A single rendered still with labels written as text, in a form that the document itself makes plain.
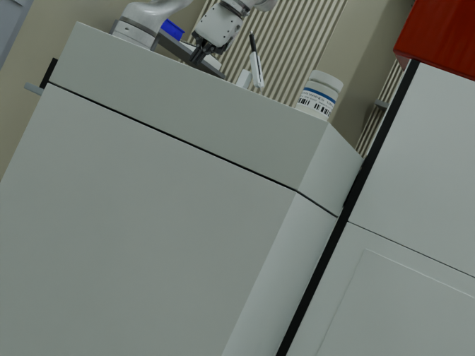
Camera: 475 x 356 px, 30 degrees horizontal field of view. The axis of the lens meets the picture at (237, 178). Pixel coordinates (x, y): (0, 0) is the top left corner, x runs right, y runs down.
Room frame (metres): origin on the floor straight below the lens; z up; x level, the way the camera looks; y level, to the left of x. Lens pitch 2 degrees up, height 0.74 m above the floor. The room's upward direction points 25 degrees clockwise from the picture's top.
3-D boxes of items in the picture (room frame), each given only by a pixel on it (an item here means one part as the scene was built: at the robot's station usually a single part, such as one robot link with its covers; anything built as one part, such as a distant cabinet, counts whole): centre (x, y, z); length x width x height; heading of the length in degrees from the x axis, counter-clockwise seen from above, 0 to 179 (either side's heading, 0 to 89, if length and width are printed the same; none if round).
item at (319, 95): (1.79, -0.08, 1.01); 0.07 x 0.07 x 0.10
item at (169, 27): (6.39, 0.97, 1.72); 0.31 x 0.22 x 0.10; 149
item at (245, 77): (2.11, 0.07, 1.03); 0.06 x 0.04 x 0.13; 68
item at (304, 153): (1.98, 0.11, 0.89); 0.62 x 0.35 x 0.14; 68
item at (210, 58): (6.88, 0.68, 1.71); 0.34 x 0.32 x 0.08; 149
